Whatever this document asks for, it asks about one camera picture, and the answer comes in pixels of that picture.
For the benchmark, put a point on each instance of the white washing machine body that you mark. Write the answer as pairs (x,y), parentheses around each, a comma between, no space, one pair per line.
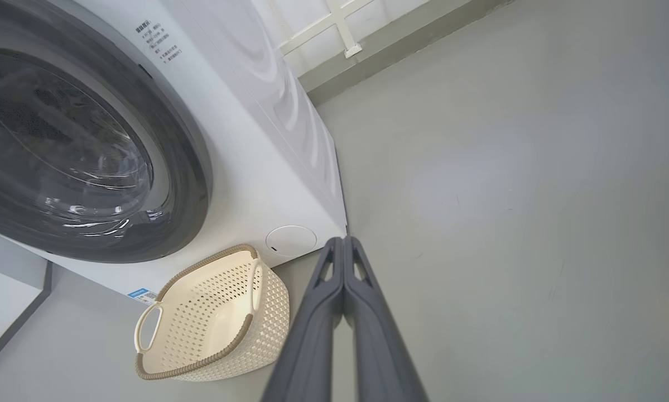
(256,139)

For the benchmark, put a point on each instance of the dark glass washing machine door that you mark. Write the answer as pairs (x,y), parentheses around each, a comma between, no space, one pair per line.
(183,184)

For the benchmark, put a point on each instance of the white panel with dark edge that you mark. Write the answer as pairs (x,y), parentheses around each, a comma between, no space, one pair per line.
(2,301)

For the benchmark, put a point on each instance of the cream perforated laundry basket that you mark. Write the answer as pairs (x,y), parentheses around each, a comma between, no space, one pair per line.
(217,312)

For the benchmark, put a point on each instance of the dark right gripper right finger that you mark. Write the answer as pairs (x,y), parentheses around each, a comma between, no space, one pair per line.
(379,346)

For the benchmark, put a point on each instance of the blue energy label sticker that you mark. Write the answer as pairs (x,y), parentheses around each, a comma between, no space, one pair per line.
(143,295)

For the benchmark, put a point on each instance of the round white filter cover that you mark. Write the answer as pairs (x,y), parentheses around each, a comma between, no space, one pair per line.
(291,241)

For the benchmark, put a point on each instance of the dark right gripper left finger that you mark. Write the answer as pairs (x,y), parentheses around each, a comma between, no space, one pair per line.
(312,346)

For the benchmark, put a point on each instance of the white metal railing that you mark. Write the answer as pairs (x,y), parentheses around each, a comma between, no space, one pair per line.
(340,22)

